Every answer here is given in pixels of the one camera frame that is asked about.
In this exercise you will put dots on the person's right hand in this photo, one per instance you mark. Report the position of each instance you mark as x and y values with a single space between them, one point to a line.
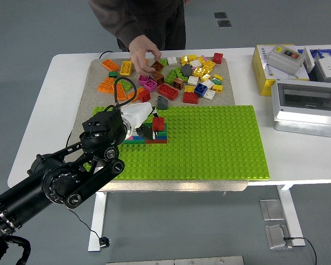
142 52

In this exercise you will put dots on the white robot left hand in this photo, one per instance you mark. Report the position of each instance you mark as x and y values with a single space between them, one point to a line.
136 113

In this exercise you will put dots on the brown square toy brick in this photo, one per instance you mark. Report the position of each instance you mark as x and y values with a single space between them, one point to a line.
159 78
157 65
178 83

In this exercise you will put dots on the red square toy brick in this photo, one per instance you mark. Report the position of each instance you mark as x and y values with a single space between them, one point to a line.
158 124
144 95
218 58

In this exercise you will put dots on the person's right forearm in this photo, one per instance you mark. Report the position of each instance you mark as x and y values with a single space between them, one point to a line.
124 27

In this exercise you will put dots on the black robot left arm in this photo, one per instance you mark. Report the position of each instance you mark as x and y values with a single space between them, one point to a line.
58 182

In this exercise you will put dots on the yellow long toy brick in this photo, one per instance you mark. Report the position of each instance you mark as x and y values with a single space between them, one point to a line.
126 68

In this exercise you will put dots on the orange long toy brick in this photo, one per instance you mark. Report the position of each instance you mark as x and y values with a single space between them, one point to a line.
110 65
121 94
141 91

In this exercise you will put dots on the light green long toy brick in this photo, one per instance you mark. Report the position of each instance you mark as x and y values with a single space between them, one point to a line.
179 73
125 84
163 62
171 76

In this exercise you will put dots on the grey long toy brick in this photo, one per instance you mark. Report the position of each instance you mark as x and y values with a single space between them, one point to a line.
153 73

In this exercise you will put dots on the blue short stacked brick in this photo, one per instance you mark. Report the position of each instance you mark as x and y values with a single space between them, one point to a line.
162 137
138 137

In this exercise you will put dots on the pink short stacked brick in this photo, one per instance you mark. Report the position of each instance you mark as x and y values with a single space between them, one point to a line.
130 137

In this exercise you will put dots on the magenta square toy brick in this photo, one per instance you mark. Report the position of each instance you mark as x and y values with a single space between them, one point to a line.
143 79
150 85

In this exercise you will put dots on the dark grey slope brick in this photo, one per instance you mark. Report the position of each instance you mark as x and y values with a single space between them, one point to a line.
186 69
162 102

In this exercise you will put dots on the green thin stacked brick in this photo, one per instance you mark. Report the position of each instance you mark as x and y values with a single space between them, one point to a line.
133 141

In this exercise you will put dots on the white square toy brick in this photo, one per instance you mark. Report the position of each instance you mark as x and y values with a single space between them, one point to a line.
171 60
193 80
208 83
195 63
209 94

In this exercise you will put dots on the small dark green brick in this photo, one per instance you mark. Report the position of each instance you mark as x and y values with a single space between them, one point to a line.
113 74

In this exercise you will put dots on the red thin stacked brick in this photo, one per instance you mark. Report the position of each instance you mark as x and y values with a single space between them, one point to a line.
160 141

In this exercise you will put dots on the red long toy brick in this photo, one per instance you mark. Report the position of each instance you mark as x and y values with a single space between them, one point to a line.
168 91

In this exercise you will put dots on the orange wide toy brick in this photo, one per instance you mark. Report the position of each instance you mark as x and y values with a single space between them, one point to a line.
106 85

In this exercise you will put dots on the yellow square toy brick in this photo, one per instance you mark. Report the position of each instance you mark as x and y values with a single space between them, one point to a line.
218 77
209 64
200 60
197 72
184 59
205 77
217 88
192 57
206 69
189 89

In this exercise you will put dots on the red wide toy brick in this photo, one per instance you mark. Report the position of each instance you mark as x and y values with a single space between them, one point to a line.
190 97

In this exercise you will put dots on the small pink toy brick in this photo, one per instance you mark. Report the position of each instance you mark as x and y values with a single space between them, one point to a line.
204 58

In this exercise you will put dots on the blue square toy brick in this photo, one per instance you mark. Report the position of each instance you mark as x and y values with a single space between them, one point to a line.
200 89

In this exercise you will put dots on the small teal toy brick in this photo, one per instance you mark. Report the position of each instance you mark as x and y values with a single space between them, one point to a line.
216 81

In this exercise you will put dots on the green studded baseplate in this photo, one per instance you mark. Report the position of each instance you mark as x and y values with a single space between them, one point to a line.
209 151

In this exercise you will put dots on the person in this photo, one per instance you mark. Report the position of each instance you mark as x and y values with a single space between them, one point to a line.
160 22

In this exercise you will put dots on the black floor outlet cover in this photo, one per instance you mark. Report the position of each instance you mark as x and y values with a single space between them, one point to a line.
220 15
224 23

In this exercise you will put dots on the grey-brown table mat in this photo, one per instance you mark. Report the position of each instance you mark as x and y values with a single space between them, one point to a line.
228 91

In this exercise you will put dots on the white table leg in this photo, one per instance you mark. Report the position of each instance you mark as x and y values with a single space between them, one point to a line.
98 220
288 209

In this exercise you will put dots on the yellow cardboard box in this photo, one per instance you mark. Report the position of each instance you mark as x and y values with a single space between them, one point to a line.
260 71

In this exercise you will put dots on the long metal floor plate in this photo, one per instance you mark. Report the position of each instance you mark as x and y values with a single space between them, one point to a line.
176 260

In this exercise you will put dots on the small metal floor plate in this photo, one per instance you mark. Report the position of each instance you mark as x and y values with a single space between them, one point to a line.
271 209
275 237

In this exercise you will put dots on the white plastic housing part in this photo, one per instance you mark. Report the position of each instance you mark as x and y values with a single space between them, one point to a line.
309 59

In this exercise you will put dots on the grey distribution box clear lid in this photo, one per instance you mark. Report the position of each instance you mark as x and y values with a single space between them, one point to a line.
306 121

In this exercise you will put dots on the blue plastic crate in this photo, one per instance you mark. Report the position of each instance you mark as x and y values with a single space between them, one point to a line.
328 52

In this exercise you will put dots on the grey push-button switch box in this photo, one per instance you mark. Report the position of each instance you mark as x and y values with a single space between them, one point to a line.
281 62

